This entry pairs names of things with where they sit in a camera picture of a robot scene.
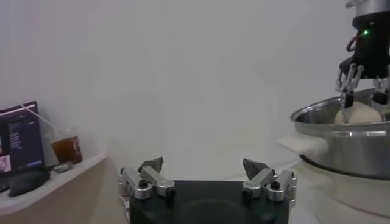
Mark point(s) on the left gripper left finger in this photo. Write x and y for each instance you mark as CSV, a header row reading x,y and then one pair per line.
x,y
155,179

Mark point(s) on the stainless steel steamer basket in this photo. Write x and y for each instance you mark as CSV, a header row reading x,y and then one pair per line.
x,y
344,152

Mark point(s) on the white steamed baozi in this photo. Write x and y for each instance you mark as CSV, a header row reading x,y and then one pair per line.
x,y
362,114

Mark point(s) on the plastic cup of iced coffee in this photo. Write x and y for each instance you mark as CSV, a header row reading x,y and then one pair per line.
x,y
67,149

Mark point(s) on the white side desk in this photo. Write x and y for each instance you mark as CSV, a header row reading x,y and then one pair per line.
x,y
61,194

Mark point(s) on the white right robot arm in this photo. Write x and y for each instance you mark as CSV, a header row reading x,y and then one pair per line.
x,y
371,7

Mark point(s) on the clear drinking straw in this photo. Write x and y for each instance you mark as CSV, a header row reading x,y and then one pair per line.
x,y
38,118

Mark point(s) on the small round grey tin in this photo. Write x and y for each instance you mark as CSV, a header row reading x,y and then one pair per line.
x,y
63,167

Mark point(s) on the black computer mouse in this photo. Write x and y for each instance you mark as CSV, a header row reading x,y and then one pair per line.
x,y
29,182

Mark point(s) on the laptop with dark purple screen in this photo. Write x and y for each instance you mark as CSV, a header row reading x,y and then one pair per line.
x,y
24,143

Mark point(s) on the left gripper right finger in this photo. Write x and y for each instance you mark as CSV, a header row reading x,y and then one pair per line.
x,y
259,181

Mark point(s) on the cream electric cooker base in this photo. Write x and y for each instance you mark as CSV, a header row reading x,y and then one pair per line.
x,y
350,194

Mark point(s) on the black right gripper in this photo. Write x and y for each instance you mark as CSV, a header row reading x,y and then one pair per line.
x,y
374,45

